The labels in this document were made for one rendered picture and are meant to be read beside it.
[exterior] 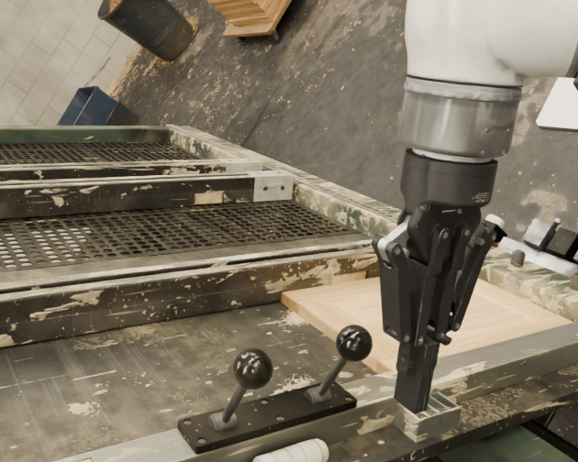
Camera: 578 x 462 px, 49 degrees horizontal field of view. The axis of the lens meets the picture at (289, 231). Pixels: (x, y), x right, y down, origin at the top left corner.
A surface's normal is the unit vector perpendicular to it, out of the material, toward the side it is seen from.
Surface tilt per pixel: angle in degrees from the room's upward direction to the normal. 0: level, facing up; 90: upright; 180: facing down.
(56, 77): 90
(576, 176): 0
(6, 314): 90
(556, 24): 66
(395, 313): 48
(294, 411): 56
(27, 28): 90
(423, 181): 38
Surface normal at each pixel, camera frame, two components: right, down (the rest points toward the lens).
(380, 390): 0.09, -0.95
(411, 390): -0.84, 0.09
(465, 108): -0.14, 0.29
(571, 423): -0.65, -0.46
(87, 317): 0.53, 0.29
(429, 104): -0.67, 0.17
